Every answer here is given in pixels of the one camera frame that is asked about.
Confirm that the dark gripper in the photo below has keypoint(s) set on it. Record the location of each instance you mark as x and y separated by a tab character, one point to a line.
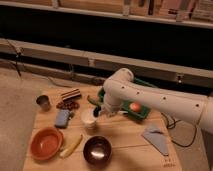
96	111

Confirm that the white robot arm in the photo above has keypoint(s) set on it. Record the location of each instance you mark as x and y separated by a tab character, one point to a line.
192	108

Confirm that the white paper cup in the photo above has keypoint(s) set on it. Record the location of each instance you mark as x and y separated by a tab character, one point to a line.
88	118

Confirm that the striped brown brush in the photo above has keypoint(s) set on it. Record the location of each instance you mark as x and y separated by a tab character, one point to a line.
75	93

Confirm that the small metal cup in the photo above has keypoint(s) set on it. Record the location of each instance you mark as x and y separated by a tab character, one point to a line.
43	102

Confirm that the green cucumber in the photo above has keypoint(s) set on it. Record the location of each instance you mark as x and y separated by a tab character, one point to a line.
92	101

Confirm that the dark red grape bunch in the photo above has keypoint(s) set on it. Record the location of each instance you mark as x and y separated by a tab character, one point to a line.
71	105

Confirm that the wooden board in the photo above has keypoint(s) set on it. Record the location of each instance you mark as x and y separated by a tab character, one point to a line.
130	151

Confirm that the blue sponge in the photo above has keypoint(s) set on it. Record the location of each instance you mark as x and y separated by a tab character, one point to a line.
62	119

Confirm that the dark brown bowl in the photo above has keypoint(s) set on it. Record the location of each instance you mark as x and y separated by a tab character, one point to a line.
97	150

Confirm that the red orange ball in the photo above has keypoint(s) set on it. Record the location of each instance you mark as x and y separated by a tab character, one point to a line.
135	107

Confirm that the yellow banana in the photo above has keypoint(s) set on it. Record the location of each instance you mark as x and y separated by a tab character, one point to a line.
68	150

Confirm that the green plastic tray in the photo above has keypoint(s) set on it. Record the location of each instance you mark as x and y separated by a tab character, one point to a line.
125	108

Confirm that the orange plastic bowl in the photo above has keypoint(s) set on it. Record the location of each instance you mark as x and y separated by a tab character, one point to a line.
46	143

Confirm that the grey blue cloth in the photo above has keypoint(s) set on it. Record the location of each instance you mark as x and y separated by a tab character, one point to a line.
156	137

